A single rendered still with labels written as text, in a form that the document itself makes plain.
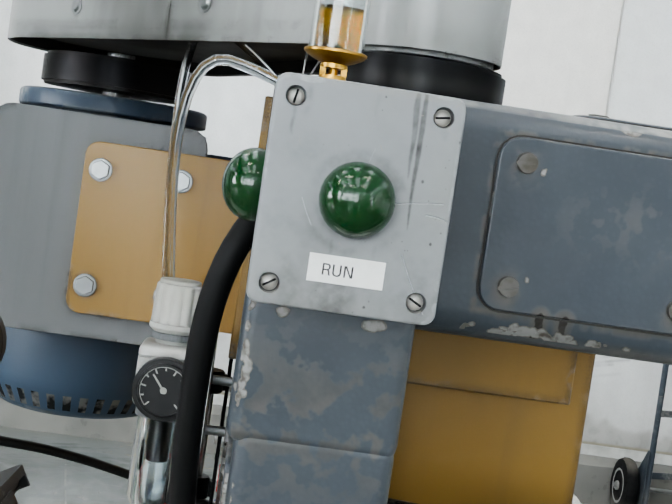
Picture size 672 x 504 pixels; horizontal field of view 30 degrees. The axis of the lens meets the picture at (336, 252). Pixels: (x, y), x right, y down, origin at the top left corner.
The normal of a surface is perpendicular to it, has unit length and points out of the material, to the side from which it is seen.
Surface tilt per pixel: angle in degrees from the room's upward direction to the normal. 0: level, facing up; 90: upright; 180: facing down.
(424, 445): 90
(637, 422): 90
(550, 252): 90
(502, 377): 90
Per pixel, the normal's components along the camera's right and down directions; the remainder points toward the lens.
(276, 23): -0.73, -0.07
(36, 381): -0.25, 0.09
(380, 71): -0.52, -0.03
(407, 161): 0.06, 0.06
